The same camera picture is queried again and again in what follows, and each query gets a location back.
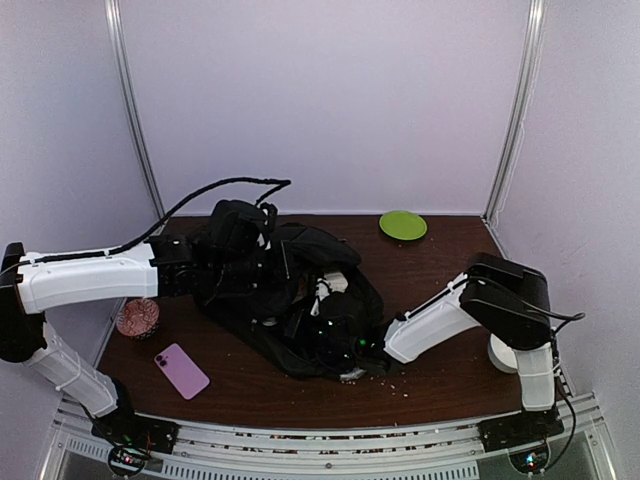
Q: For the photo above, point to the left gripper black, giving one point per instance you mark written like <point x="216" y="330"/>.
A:
<point x="280" y="275"/>

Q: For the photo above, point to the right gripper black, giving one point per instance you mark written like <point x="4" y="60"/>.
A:
<point x="295" y="332"/>

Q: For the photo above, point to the black student backpack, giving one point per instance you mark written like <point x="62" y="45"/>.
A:
<point x="295" y="295"/>

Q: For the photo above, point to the pink smartphone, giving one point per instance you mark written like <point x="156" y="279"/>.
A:
<point x="181" y="371"/>

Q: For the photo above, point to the beige glasses case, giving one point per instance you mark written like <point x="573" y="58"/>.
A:
<point x="335" y="281"/>

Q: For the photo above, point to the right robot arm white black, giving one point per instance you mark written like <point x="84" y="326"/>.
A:
<point x="490" y="320"/>

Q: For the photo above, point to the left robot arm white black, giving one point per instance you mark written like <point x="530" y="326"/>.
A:
<point x="155" y="266"/>

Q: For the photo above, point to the red patterned small bowl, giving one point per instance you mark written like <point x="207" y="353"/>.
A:
<point x="138" y="319"/>

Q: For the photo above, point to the green plate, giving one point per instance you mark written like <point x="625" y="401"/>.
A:
<point x="403" y="225"/>

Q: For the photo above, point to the white bowl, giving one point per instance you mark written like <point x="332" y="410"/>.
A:
<point x="501" y="356"/>

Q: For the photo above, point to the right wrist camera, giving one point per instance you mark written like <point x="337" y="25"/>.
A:
<point x="321" y="292"/>

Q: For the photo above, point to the front aluminium rail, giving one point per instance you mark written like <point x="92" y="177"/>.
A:
<point x="446" y="450"/>

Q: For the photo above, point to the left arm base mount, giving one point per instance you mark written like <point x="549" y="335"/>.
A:
<point x="133" y="438"/>

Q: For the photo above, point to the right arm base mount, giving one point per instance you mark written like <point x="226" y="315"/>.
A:
<point x="524" y="435"/>

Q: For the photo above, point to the left aluminium frame post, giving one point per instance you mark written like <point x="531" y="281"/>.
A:
<point x="118" y="41"/>

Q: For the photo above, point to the aluminium frame post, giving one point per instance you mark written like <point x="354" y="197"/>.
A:
<point x="118" y="41"/>
<point x="515" y="128"/>

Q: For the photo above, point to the right aluminium frame post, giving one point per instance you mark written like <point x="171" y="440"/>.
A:
<point x="515" y="128"/>

